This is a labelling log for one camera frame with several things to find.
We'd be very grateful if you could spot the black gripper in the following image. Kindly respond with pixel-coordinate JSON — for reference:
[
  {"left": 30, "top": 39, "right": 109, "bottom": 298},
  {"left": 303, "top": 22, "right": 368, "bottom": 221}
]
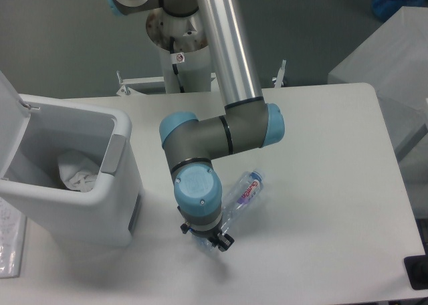
[{"left": 180, "top": 222, "right": 235, "bottom": 251}]

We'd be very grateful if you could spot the clear plastic water bottle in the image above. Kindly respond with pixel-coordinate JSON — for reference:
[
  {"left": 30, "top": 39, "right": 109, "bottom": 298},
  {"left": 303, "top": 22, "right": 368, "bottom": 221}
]
[{"left": 193, "top": 168, "right": 267, "bottom": 254}]

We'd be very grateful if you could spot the white plastic bag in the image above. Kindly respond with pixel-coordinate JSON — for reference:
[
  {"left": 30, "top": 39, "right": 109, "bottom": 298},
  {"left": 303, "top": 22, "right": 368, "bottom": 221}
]
[{"left": 58, "top": 150, "right": 100, "bottom": 193}]

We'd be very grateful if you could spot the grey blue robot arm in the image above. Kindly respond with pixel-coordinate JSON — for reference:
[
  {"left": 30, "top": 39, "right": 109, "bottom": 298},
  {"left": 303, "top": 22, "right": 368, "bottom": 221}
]
[{"left": 107, "top": 0, "right": 285, "bottom": 251}]

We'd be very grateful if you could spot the white trash can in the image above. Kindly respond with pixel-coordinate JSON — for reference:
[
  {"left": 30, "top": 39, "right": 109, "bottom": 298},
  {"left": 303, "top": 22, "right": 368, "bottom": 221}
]
[{"left": 1, "top": 78, "right": 142, "bottom": 246}]

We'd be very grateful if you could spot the paper sheet in sleeve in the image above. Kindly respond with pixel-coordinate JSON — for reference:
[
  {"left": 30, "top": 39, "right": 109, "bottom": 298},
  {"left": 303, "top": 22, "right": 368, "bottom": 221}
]
[{"left": 1, "top": 199, "right": 27, "bottom": 279}]

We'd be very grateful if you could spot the black device at edge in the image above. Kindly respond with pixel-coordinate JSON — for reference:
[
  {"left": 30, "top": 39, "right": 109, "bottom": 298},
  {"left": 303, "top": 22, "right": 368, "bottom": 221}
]
[{"left": 404, "top": 255, "right": 427, "bottom": 290}]

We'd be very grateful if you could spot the white side table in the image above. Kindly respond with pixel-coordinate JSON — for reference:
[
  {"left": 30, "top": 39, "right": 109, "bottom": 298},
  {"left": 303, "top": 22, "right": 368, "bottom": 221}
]
[{"left": 328, "top": 7, "right": 427, "bottom": 219}]

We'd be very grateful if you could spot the white pedestal foot bracket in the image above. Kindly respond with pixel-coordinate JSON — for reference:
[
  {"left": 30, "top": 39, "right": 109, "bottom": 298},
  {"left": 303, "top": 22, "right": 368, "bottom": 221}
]
[{"left": 116, "top": 59, "right": 288, "bottom": 96}]

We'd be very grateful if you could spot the black cable on pedestal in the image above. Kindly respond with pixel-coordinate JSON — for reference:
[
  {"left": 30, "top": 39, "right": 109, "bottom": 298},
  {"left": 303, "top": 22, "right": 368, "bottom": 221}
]
[{"left": 169, "top": 35, "right": 186, "bottom": 94}]

